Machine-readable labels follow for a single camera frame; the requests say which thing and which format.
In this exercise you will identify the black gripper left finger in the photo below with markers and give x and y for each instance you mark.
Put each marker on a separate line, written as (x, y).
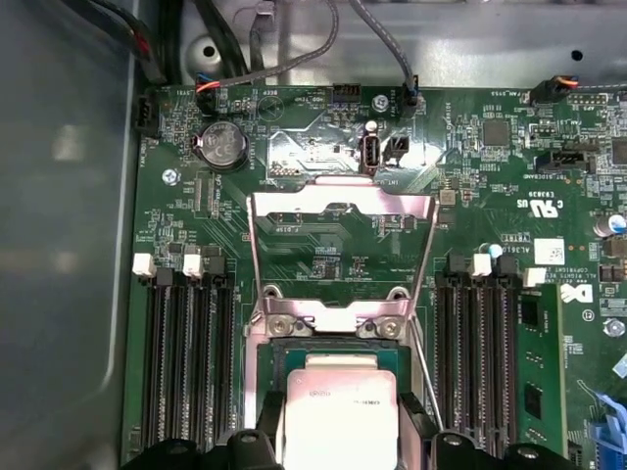
(250, 450)

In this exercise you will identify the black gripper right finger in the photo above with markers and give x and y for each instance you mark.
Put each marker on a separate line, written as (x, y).
(455, 455)

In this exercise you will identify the silver CPU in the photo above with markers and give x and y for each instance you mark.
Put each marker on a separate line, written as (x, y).
(343, 421)

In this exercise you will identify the metal socket cover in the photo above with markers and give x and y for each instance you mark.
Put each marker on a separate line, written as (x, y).
(294, 202)

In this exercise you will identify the black RAM slot white clips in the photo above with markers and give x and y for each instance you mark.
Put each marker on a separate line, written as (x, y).
(477, 367)
(156, 367)
(202, 367)

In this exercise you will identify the green RAM stick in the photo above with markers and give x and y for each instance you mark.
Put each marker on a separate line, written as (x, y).
(541, 372)

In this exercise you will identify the blue plastic latch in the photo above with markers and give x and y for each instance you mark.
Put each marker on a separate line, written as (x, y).
(610, 431)

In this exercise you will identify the silver board screw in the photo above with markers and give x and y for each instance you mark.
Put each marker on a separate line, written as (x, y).
(612, 327)
(170, 177)
(379, 103)

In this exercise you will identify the white barcode sticker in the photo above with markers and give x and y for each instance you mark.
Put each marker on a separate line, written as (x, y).
(548, 253)

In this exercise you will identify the green motherboard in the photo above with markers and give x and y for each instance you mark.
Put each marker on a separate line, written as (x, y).
(235, 205)

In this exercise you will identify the silver coin cell battery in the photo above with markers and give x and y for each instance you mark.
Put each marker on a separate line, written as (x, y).
(223, 146)

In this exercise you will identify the black header connector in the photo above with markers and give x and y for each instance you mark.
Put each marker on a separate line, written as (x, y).
(565, 161)

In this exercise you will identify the black PC case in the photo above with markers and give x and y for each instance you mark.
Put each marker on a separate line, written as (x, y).
(63, 196)

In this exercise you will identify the internal USB port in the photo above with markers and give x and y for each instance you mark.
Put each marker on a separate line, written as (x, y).
(370, 149)

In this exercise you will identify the black square chip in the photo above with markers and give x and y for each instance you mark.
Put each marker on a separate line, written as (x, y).
(496, 133)

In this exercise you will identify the black power connector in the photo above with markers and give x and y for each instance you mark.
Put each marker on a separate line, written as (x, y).
(147, 115)

